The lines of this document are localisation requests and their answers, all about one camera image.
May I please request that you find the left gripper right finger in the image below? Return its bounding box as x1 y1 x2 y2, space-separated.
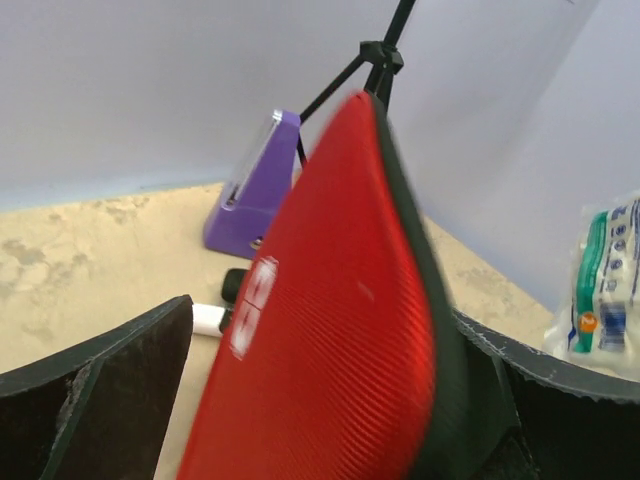
454 312 639 479

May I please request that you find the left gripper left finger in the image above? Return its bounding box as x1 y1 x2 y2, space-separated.
1 295 193 480

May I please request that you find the bandage packets pile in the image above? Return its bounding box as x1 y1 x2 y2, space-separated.
542 191 639 381

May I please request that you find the red black medicine case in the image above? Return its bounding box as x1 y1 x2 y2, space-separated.
178 92 534 479

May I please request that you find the purple metronome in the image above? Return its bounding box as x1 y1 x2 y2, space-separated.
202 110 300 259

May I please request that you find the black music stand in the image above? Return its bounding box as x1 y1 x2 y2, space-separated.
294 0 419 166

